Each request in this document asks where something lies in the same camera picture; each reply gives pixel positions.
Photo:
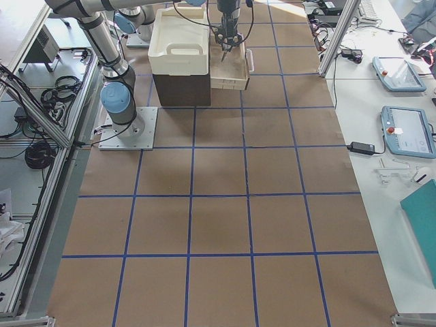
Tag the black power adapter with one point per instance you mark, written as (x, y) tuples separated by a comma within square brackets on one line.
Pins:
[(361, 148)]

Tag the orange grey scissors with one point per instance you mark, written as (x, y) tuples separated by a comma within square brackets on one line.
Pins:
[(226, 48)]

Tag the wooden drawer with white handle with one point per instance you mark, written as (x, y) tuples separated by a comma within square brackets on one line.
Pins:
[(230, 70)]

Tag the blue teach pendant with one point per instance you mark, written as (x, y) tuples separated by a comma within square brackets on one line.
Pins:
[(397, 74), (407, 132)]

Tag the white plastic tray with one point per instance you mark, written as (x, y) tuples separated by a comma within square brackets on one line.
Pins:
[(180, 42)]

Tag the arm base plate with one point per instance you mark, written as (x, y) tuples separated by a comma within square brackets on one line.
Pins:
[(139, 135)]

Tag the brown wooden drawer cabinet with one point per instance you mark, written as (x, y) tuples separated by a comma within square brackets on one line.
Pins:
[(183, 91)]

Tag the teal box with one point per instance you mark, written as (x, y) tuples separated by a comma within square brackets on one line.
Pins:
[(419, 207)]

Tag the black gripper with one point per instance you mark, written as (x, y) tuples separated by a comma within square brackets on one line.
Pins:
[(228, 21)]

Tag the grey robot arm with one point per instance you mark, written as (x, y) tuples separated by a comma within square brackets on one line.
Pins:
[(136, 23), (117, 96)]

